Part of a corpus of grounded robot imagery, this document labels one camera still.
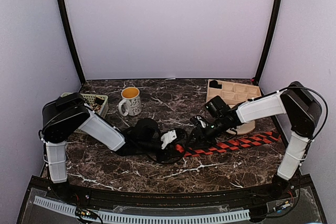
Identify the right black frame post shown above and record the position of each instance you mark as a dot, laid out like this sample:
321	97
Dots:
268	40

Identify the black rolled tie in box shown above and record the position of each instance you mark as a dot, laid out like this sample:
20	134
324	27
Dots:
214	84

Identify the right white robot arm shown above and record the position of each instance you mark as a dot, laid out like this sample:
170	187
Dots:
305	110

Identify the brown patterned tie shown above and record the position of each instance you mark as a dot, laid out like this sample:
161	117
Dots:
95	103

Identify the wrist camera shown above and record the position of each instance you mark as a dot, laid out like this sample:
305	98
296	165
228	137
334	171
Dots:
201	122
167	138

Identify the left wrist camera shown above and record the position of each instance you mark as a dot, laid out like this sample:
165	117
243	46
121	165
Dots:
167	138

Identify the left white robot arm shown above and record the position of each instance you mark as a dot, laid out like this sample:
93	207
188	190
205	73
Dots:
136	140

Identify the left black frame post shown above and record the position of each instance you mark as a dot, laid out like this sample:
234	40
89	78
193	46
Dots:
70	40

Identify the white slotted cable duct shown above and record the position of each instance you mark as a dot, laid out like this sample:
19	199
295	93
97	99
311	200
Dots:
143	215

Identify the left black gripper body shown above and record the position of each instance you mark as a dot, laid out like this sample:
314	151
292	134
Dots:
159	158

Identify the bird pattern ceramic plate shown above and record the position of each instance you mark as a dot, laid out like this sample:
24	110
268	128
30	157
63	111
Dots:
242	129

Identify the black front rail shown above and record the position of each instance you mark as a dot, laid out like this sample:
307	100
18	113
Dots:
106	199

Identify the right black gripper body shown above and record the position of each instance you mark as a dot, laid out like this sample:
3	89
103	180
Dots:
208	137

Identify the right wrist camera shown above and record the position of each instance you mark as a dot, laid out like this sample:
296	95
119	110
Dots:
201	122

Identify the wooden compartment organizer box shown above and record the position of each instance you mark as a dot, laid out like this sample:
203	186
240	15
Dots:
233	93

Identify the black frame post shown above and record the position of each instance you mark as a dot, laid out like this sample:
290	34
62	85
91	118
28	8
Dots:
268	40
70	40

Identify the green plastic basket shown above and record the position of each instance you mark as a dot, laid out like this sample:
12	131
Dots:
79	112

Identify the red navy striped tie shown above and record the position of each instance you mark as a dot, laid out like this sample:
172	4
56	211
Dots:
235	144

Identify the white patterned mug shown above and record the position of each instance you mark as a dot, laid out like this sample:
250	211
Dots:
131	102

